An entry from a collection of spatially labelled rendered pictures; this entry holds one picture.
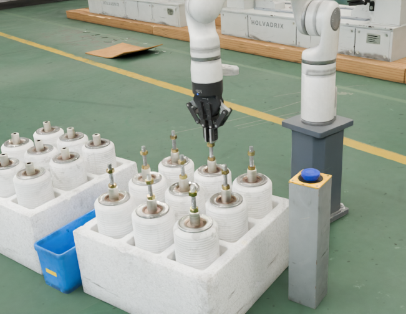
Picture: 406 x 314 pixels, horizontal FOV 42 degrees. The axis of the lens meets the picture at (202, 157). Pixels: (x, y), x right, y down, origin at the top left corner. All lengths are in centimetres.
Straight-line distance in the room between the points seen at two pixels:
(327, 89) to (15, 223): 90
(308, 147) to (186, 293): 59
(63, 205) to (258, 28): 256
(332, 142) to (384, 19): 176
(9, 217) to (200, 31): 70
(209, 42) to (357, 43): 209
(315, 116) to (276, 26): 219
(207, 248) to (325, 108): 58
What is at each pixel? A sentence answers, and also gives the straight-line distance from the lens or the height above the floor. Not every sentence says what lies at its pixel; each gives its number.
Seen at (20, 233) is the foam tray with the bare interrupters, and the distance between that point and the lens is 150.
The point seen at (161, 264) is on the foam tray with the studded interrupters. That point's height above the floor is 18.
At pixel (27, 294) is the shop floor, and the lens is 146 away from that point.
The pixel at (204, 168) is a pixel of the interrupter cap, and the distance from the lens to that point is 138.
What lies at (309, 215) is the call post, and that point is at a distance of 117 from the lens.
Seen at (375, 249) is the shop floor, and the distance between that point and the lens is 153.
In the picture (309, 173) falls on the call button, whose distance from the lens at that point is 116.
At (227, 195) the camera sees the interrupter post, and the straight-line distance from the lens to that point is 120.
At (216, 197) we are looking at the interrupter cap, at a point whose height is 25.
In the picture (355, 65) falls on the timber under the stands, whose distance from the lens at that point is 319.
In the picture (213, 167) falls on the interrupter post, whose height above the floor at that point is 26.
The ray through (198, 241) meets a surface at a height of 24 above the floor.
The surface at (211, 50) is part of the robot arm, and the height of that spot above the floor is 57.
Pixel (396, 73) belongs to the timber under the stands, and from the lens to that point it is 305.
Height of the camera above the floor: 82
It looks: 23 degrees down
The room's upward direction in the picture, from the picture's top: 4 degrees counter-clockwise
